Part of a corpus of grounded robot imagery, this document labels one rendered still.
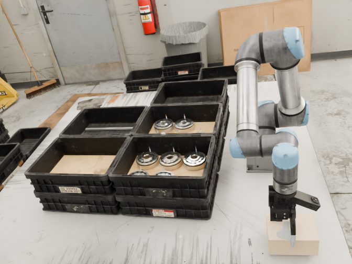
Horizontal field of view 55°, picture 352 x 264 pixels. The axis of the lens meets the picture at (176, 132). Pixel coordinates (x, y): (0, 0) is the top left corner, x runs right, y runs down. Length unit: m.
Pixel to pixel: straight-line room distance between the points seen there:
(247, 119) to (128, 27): 3.62
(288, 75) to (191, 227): 0.71
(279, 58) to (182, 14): 3.24
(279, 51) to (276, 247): 0.68
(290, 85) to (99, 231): 0.99
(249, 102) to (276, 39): 0.25
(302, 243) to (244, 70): 0.63
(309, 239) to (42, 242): 1.05
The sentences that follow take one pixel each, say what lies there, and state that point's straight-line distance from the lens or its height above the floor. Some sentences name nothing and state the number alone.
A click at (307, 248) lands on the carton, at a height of 0.76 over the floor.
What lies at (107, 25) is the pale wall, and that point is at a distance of 4.72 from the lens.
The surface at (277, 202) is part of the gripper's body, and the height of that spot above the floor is 0.92.
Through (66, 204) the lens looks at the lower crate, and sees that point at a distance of 1.62.
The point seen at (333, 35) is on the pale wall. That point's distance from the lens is 4.69.
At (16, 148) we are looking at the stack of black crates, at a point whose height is 0.59.
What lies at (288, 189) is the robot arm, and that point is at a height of 0.99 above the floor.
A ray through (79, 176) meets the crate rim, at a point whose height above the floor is 0.93.
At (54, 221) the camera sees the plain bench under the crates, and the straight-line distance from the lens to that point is 1.66.
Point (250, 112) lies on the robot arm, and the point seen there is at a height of 1.15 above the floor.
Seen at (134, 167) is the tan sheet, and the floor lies 0.83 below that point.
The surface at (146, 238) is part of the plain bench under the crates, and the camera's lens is 1.42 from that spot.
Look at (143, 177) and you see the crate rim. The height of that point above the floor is 0.93.
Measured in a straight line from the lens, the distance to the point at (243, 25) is 4.31.
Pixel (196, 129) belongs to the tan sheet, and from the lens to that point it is 1.75.
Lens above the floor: 1.74
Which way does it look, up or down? 31 degrees down
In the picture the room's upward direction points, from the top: 10 degrees counter-clockwise
